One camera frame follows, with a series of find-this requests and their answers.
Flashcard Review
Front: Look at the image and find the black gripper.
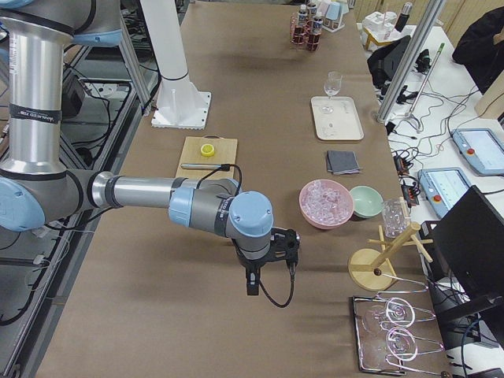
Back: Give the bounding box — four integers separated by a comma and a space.
235, 227, 300, 296

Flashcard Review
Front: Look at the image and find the tea bottle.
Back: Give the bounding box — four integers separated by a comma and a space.
306, 11, 323, 51
293, 4, 308, 44
306, 1, 317, 20

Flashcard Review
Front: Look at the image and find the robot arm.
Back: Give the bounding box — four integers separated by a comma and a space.
1, 1, 299, 295

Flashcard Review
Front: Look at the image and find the tea bottle front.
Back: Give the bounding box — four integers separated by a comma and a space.
306, 11, 323, 51

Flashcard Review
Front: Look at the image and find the pink bowl of ice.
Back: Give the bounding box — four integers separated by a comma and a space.
298, 179, 354, 230

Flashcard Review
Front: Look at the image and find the wooden mug tree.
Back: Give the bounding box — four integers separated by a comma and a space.
348, 211, 433, 292

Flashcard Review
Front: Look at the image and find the bamboo cutting board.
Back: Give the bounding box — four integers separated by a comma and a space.
176, 136, 238, 179

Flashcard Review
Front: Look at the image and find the half lemon slice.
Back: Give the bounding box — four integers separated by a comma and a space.
200, 143, 216, 158

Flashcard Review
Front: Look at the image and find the green empty bowl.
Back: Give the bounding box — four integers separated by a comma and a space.
350, 186, 384, 219

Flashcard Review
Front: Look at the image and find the grey folded cloth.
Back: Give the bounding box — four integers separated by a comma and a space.
326, 150, 361, 175

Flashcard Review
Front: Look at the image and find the clear glass mug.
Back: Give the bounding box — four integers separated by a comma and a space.
382, 198, 409, 238

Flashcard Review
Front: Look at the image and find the cream rabbit tray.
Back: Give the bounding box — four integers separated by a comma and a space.
310, 96, 364, 141

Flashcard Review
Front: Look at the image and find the clear wine glass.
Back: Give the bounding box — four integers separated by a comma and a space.
321, 71, 343, 114

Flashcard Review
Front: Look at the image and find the lower teach pendant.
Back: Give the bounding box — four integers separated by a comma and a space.
417, 167, 472, 218

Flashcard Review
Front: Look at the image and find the teach pendant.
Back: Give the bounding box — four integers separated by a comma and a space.
417, 167, 472, 218
452, 128, 503, 176

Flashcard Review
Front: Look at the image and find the black monitor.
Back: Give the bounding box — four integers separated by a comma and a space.
432, 186, 503, 339

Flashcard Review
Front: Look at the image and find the upper teach pendant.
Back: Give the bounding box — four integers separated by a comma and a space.
452, 128, 503, 176

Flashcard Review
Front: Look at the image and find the white cup rack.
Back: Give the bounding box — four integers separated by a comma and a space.
317, 0, 350, 32

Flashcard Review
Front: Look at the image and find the seated person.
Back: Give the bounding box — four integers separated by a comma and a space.
452, 7, 503, 94

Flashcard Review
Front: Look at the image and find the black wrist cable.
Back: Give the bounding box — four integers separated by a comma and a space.
195, 163, 296, 309

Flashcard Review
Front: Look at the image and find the wire glass holder rack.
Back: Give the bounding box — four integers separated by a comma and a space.
350, 274, 446, 377

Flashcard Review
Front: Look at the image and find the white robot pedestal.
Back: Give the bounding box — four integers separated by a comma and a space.
140, 0, 211, 130

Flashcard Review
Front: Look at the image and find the copper wire bottle basket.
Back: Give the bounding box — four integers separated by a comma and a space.
290, 13, 310, 50

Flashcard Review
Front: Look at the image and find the aluminium frame post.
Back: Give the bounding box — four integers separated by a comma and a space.
376, 0, 446, 124

